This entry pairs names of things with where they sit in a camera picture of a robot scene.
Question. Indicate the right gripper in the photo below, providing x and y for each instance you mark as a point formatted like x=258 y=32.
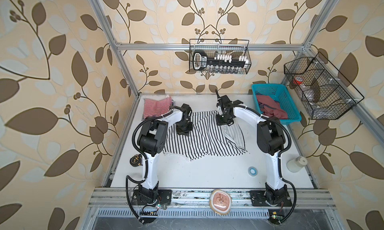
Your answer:
x=219 y=121

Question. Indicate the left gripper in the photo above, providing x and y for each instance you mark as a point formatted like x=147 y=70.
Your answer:
x=180 y=131

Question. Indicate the black white striped tank top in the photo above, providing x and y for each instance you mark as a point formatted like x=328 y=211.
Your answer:
x=206 y=139

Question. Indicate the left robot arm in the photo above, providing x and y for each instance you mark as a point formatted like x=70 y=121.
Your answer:
x=149 y=138

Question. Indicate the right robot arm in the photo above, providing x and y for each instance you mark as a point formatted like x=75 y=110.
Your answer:
x=273 y=139

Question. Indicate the red striped folded tank top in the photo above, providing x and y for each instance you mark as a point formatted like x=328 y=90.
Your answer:
x=156 y=107

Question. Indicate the maroon tank top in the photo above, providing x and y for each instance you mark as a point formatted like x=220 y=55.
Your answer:
x=270 y=107

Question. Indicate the teal plastic basket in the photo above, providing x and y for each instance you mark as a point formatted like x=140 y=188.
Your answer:
x=281 y=94

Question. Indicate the blue tape roll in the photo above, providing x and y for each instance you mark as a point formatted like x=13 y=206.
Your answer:
x=252 y=171

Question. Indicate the black tool in basket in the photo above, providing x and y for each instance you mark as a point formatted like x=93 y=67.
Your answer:
x=200 y=61

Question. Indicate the pink round badge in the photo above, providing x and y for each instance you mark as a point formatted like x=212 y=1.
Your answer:
x=220 y=202

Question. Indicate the white plastic cup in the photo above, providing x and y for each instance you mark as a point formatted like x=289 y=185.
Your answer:
x=295 y=165

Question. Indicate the back wire basket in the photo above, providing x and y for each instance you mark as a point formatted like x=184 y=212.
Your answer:
x=233 y=47

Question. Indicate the wire basket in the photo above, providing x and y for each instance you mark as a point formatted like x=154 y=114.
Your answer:
x=327 y=92
x=233 y=47

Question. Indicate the right wire basket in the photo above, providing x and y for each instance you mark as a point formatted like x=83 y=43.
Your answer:
x=327 y=92

